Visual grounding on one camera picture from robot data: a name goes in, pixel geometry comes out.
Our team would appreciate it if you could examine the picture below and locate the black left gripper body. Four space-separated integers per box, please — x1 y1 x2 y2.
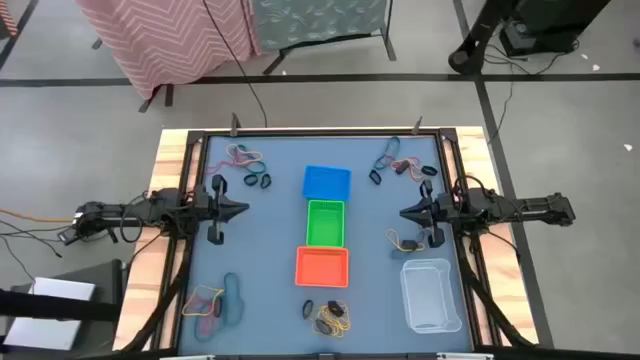
194 174 229 246

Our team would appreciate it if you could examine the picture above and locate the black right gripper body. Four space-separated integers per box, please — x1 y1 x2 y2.
422 178 455 250

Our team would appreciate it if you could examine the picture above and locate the yellow rubber band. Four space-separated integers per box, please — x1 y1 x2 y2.
181 284 226 318
319 304 351 331
225 143 265 167
312 302 352 339
384 228 427 253

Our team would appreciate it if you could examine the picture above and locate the red rubber band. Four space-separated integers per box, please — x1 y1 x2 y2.
187 294 219 321
390 157 421 174

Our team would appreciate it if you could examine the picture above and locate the blue table mat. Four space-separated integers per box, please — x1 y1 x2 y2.
177 134 475 355

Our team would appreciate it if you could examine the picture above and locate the clear plastic basket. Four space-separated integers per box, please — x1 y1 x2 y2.
399 257 464 335

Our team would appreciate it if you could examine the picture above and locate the green plastic basket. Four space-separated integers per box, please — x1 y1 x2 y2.
305 199 347 249

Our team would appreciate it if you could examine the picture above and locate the blue plastic basket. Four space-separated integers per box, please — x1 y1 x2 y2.
301 165 353 203

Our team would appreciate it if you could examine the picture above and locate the orange plastic basket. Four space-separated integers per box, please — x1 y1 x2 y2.
294 245 350 289

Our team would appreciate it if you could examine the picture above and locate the black cart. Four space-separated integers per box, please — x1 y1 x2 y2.
0 258 129 360

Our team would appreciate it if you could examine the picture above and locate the black power adapter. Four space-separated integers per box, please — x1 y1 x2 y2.
57 227 86 246

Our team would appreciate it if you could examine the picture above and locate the black cloth rack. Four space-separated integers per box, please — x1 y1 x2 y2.
91 0 398 114

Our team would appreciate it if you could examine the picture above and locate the white flat box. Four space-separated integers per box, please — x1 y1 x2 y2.
1 315 84 352
28 277 97 303

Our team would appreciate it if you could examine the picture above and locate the pink chevron cloth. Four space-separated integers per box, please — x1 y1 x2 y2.
74 0 261 101

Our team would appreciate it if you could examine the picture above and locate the green leaf-patterned cloth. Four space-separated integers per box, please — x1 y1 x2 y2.
249 0 390 53

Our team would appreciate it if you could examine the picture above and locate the black equipment box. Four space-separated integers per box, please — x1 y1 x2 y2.
498 0 612 57

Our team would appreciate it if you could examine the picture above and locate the black hanging cable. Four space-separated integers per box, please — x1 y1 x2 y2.
201 0 269 129

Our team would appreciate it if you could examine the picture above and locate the black cable chain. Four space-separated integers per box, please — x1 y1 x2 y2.
118 234 196 354
457 239 536 349

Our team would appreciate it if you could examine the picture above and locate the black table frame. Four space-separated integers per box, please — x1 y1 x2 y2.
117 127 556 360

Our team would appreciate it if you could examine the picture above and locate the yellow floor cable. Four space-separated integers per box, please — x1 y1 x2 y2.
0 208 76 224

